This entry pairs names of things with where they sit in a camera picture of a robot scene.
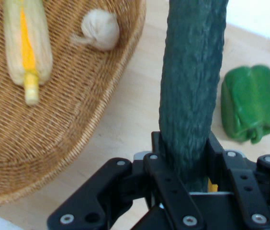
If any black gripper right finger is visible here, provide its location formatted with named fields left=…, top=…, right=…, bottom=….
left=206, top=131, right=270, bottom=230

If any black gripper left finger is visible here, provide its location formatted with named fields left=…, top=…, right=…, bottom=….
left=46, top=131, right=207, bottom=230

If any dark green cucumber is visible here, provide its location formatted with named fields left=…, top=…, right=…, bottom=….
left=158, top=0, right=229, bottom=193

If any green bell pepper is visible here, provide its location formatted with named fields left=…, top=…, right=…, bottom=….
left=220, top=64, right=270, bottom=144

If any woven wicker basket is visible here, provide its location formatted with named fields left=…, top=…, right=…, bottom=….
left=0, top=0, right=147, bottom=208

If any white garlic bulb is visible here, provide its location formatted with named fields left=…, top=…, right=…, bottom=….
left=70, top=9, right=121, bottom=52

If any yellow corn cob with husk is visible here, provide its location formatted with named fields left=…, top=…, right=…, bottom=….
left=3, top=0, right=54, bottom=106

